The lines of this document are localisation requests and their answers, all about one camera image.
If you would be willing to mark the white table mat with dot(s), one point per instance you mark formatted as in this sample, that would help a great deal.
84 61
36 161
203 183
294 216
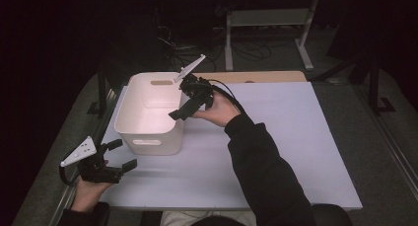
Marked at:
295 137

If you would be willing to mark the person's head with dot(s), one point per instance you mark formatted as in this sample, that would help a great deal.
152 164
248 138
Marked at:
218 221

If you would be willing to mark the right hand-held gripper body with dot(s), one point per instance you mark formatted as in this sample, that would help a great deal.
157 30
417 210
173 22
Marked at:
197 89

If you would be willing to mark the wooden table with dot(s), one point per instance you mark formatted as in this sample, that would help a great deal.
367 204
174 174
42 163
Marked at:
256 77

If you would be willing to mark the person's right hand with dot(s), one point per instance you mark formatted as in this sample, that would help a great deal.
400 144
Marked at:
220 111

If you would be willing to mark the white metal desk frame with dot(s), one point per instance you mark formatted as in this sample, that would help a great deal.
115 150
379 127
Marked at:
267 18

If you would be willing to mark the person's left hand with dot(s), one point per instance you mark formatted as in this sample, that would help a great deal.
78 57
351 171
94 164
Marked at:
87 193

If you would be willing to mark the person's legs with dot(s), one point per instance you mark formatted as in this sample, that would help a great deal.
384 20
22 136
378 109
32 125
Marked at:
184 217

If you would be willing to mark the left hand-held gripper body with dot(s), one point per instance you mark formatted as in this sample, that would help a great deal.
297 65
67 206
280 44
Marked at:
97 171

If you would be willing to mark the white plastic storage bin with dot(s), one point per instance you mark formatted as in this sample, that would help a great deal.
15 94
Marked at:
148 120

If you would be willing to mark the black metal stand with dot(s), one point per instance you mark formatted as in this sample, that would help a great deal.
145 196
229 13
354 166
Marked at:
374 88
102 88

